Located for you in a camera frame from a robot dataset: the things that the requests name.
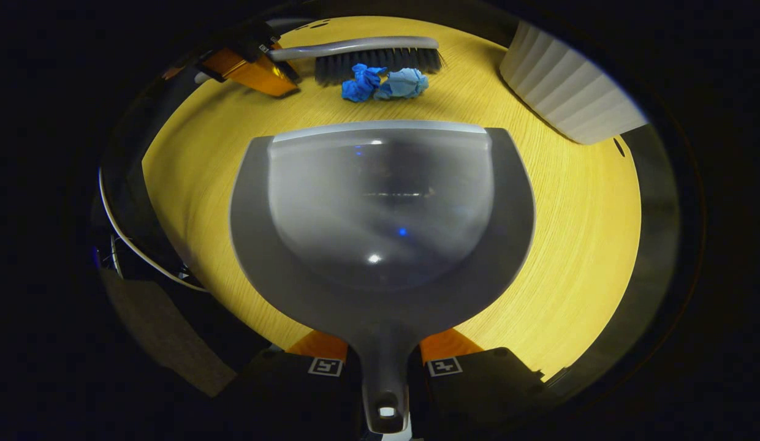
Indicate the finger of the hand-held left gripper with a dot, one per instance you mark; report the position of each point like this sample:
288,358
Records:
251,72

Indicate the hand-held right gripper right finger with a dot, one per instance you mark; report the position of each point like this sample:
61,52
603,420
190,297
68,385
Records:
478,392

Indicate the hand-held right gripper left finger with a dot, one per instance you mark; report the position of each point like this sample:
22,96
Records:
282,392

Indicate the dark blue paper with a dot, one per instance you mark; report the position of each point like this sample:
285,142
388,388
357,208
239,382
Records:
361,86

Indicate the small grey broom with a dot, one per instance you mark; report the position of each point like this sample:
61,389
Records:
380,45

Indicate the light blue paper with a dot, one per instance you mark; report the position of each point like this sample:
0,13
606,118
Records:
407,82

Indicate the grey dustpan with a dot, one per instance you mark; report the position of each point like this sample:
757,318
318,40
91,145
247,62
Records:
380,202

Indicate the white ribbed garbage bin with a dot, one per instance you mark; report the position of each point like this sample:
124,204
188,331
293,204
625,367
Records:
570,92

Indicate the yellow wooden desktop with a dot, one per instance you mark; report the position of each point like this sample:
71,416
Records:
570,245

